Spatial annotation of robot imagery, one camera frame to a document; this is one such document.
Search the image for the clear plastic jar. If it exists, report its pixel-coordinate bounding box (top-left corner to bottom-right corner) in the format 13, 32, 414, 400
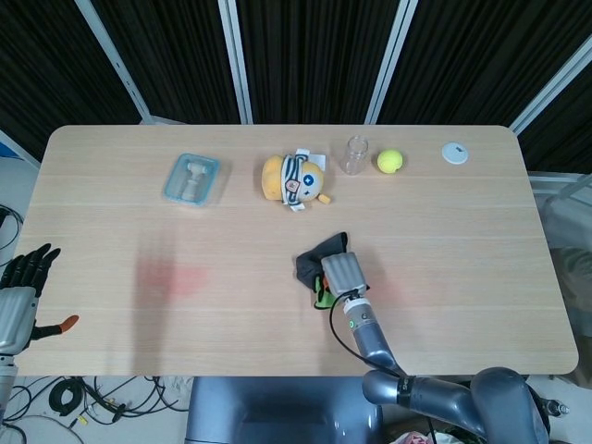
340, 134, 373, 177

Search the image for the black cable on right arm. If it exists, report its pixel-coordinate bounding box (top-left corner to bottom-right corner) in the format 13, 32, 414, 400
328, 288, 404, 378

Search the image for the left silver and black robot hand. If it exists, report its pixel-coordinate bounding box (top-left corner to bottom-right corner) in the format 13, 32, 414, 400
0, 244, 80, 357

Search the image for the right silver and black robot hand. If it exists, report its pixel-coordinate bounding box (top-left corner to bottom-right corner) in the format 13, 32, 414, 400
320, 252, 372, 298

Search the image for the white partition frame post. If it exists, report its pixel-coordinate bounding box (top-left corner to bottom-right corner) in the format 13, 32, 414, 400
81, 0, 153, 124
366, 0, 420, 124
217, 0, 254, 124
510, 31, 592, 136

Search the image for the white round lid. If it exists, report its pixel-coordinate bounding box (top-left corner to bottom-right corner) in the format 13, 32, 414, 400
440, 142, 470, 166

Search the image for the clear container with blue lid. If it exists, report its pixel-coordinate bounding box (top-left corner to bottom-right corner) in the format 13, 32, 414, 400
162, 153, 222, 206

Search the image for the yellow-green tennis ball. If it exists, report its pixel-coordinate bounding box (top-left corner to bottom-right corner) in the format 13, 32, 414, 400
376, 148, 404, 175

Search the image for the yellow plush toy with scarf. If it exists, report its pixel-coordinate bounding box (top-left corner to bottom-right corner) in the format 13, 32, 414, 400
261, 146, 335, 215

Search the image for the black floor cable tangle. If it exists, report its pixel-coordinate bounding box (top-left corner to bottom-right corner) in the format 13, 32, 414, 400
0, 374, 189, 429

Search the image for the grey-blue robot torso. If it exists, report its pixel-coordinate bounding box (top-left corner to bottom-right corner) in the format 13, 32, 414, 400
184, 376, 385, 444

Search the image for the dark grey cleaning cloth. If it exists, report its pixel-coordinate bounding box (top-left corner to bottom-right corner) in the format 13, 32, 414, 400
294, 230, 352, 312

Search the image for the black coiled cable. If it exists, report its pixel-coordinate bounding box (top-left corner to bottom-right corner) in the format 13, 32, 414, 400
47, 376, 88, 416

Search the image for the white object inside container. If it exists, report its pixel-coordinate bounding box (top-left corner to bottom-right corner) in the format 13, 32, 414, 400
178, 159, 207, 201

